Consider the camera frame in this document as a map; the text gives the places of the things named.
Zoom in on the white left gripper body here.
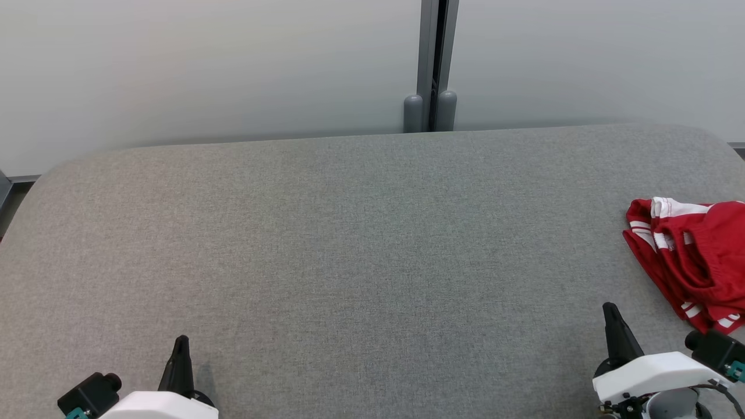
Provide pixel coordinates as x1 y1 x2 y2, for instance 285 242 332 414
99 390 220 419

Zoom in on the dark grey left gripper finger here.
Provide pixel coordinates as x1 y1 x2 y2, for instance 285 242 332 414
158 337 185 395
180 335 196 399

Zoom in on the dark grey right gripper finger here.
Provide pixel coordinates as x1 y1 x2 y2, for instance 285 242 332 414
611 303 646 363
602 302 624 365

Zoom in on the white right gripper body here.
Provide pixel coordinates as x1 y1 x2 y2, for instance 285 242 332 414
592 351 736 406

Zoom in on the red shorts white trim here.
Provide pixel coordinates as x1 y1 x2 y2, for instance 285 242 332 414
622 197 745 336

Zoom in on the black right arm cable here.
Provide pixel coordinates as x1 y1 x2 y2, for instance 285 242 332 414
693 381 745 417

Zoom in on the grey cylindrical post foot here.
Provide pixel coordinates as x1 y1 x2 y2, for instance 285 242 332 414
403 94 424 133
437 90 458 132

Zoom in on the grey metal wall post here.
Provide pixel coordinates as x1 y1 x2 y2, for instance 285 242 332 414
416 0 460 132

